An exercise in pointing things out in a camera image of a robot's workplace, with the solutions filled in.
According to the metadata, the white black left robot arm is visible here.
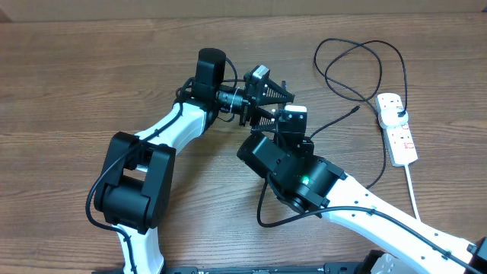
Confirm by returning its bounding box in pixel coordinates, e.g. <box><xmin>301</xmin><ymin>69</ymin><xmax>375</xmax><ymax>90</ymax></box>
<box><xmin>85</xmin><ymin>48</ymin><xmax>294</xmax><ymax>273</ymax></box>

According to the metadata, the white charger plug adapter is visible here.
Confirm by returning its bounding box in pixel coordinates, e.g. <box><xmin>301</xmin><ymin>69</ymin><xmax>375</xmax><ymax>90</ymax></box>
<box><xmin>379</xmin><ymin>108</ymin><xmax>409</xmax><ymax>129</ymax></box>

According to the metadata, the white power strip cord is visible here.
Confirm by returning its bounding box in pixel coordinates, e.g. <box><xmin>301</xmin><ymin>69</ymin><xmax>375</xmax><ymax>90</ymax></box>
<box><xmin>403</xmin><ymin>164</ymin><xmax>422</xmax><ymax>221</ymax></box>

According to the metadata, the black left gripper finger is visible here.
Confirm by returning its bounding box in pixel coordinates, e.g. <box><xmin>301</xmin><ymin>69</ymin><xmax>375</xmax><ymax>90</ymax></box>
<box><xmin>263</xmin><ymin>79</ymin><xmax>294</xmax><ymax>105</ymax></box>
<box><xmin>249</xmin><ymin>107</ymin><xmax>275</xmax><ymax>129</ymax></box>

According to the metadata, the white power strip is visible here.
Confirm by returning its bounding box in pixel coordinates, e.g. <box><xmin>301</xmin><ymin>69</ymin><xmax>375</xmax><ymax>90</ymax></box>
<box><xmin>375</xmin><ymin>93</ymin><xmax>418</xmax><ymax>167</ymax></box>

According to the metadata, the black USB charging cable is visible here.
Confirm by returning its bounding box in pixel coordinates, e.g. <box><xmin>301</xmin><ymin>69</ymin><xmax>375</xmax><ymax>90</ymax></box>
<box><xmin>304</xmin><ymin>37</ymin><xmax>409</xmax><ymax>190</ymax></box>

